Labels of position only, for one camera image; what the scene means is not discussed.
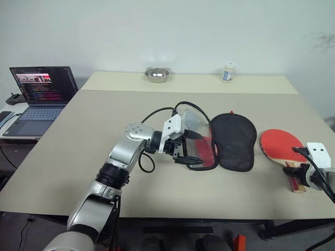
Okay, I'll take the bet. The stainless steel bowl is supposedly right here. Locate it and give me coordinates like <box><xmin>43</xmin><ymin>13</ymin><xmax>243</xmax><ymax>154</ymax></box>
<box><xmin>144</xmin><ymin>66</ymin><xmax>172</xmax><ymax>84</ymax></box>

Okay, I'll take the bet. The dark rounded shape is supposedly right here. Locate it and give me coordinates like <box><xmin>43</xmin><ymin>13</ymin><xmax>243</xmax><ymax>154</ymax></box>
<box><xmin>196</xmin><ymin>234</ymin><xmax>231</xmax><ymax>251</ymax></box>
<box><xmin>141</xmin><ymin>235</ymin><xmax>166</xmax><ymax>251</ymax></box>

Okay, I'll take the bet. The orange object under table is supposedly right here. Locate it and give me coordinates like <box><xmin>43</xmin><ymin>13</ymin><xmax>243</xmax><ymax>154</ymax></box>
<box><xmin>232</xmin><ymin>234</ymin><xmax>247</xmax><ymax>251</ymax></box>

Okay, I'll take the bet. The black laptop cable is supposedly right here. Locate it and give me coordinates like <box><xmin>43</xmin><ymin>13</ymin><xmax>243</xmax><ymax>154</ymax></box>
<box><xmin>0</xmin><ymin>113</ymin><xmax>25</xmax><ymax>131</ymax></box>

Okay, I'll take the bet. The red table tennis paddle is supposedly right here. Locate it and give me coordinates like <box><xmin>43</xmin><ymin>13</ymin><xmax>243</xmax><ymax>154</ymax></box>
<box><xmin>259</xmin><ymin>128</ymin><xmax>308</xmax><ymax>194</ymax></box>

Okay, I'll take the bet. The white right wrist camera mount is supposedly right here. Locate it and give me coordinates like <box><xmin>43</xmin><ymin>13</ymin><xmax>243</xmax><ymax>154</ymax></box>
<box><xmin>306</xmin><ymin>142</ymin><xmax>332</xmax><ymax>171</ymax></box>

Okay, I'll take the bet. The black remote controller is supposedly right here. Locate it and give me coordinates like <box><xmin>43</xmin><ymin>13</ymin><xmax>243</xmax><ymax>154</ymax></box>
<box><xmin>5</xmin><ymin>93</ymin><xmax>28</xmax><ymax>106</ymax></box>

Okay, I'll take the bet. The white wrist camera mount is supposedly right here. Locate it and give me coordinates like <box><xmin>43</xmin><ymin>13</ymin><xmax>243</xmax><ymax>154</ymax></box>
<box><xmin>306</xmin><ymin>142</ymin><xmax>332</xmax><ymax>171</ymax></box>
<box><xmin>158</xmin><ymin>114</ymin><xmax>187</xmax><ymax>155</ymax></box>

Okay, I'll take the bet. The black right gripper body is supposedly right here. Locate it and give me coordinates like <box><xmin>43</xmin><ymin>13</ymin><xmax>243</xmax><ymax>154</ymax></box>
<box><xmin>294</xmin><ymin>163</ymin><xmax>311</xmax><ymax>187</ymax></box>

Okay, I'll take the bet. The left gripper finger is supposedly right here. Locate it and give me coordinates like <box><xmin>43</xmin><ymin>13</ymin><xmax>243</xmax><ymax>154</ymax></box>
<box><xmin>174</xmin><ymin>154</ymin><xmax>206</xmax><ymax>166</ymax></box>
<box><xmin>184</xmin><ymin>129</ymin><xmax>204</xmax><ymax>140</ymax></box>

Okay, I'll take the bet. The black smartphone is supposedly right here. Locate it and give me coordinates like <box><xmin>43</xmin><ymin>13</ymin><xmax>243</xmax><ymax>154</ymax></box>
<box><xmin>0</xmin><ymin>111</ymin><xmax>14</xmax><ymax>124</ymax></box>

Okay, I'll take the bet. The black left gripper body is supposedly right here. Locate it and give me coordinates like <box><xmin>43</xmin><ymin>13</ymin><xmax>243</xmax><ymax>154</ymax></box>
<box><xmin>164</xmin><ymin>129</ymin><xmax>191</xmax><ymax>161</ymax></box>

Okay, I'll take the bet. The open grey laptop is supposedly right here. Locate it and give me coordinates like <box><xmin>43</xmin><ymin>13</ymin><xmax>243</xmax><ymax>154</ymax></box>
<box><xmin>2</xmin><ymin>66</ymin><xmax>79</xmax><ymax>137</ymax></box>

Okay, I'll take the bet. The small white bottle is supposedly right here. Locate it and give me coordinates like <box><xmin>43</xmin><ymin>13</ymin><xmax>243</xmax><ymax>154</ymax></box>
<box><xmin>221</xmin><ymin>62</ymin><xmax>237</xmax><ymax>83</ymax></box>

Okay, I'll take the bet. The black red paddle case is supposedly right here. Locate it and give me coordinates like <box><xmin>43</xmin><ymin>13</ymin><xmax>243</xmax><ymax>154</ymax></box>
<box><xmin>180</xmin><ymin>110</ymin><xmax>257</xmax><ymax>173</ymax></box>

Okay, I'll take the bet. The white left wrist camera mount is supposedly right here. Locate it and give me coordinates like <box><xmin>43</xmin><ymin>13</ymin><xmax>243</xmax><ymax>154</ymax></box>
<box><xmin>158</xmin><ymin>114</ymin><xmax>187</xmax><ymax>155</ymax></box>

